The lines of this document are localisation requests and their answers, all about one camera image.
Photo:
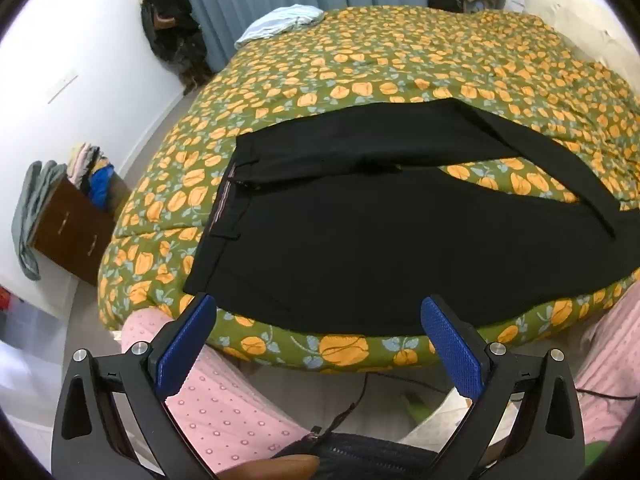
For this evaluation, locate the person's leg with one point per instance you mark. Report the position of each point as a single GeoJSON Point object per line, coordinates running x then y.
{"type": "Point", "coordinates": [612, 360]}
{"type": "Point", "coordinates": [225, 410]}

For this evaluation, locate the dark hanging clothes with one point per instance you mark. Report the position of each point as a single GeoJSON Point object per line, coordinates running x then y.
{"type": "Point", "coordinates": [170, 25]}

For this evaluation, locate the black quilted bag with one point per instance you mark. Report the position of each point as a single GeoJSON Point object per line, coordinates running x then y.
{"type": "Point", "coordinates": [360, 455]}

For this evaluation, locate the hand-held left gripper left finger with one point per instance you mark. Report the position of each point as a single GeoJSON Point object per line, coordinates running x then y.
{"type": "Point", "coordinates": [182, 347]}

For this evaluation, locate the green object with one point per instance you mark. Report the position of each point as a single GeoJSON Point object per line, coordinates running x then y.
{"type": "Point", "coordinates": [595, 455]}

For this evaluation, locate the black pants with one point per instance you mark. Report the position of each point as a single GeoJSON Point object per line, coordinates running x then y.
{"type": "Point", "coordinates": [375, 240]}

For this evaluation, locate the brown wooden drawer cabinet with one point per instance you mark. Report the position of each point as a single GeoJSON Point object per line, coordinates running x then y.
{"type": "Point", "coordinates": [75, 230]}

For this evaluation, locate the green floral blanket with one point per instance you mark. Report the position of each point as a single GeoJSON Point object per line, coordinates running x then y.
{"type": "Point", "coordinates": [350, 60]}

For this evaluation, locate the grey towel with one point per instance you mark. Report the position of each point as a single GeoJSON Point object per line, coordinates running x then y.
{"type": "Point", "coordinates": [32, 215]}

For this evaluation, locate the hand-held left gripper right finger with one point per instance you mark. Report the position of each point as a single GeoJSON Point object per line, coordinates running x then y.
{"type": "Point", "coordinates": [452, 350]}

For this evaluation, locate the cream pillow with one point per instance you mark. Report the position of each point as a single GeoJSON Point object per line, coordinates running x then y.
{"type": "Point", "coordinates": [575, 25]}

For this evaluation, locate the light blue folded cloth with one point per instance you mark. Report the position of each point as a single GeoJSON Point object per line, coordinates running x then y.
{"type": "Point", "coordinates": [280, 20]}

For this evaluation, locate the pile of colourful clothes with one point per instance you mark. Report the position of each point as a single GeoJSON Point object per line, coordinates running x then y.
{"type": "Point", "coordinates": [92, 170]}

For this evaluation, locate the person's left leg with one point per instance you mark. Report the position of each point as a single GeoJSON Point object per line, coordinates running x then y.
{"type": "Point", "coordinates": [225, 410]}

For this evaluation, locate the person's right leg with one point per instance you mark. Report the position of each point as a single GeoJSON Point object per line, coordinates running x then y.
{"type": "Point", "coordinates": [612, 360]}

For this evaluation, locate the clear plastic storage box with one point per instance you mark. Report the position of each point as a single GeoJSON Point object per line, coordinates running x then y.
{"type": "Point", "coordinates": [22, 325]}

